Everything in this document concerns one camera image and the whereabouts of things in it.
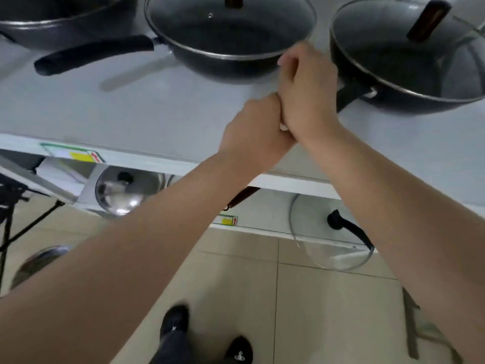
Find person's right hand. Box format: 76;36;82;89
277;41;342;146

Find person's left hand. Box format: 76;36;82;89
219;93;297;175

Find person's left forearm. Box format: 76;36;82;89
0;148;266;364

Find person's right forearm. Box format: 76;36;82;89
303;123;485;364

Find glass lid with steel rim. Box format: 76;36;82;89
144;0;317;59

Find white metal shelf unit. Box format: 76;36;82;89
0;0;485;258

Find shiny steel pot lid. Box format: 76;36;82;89
95;166;167;217

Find white paper sheet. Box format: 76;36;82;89
37;158;89;198

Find black frying pan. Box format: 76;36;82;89
0;0;138;50

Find person's left black shoe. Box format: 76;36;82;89
159;305;189;341

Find person's black shoe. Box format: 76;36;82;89
223;336;254;364
159;305;189;341

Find person's right black shoe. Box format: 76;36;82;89
223;336;254;364

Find grey metal stand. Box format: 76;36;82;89
401;287;465;364

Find dark trousers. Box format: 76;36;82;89
149;330;195;364

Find black tripod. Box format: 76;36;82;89
0;173;66;294

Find black wok with long handle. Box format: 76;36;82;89
34;0;317;84

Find brown wooden pan handle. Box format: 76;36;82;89
224;187;261;211

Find glass lid with brown handle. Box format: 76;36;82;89
331;0;485;103

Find black pan with short handle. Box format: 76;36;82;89
330;0;485;116

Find glass lid with black handle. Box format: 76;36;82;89
289;193;376;272

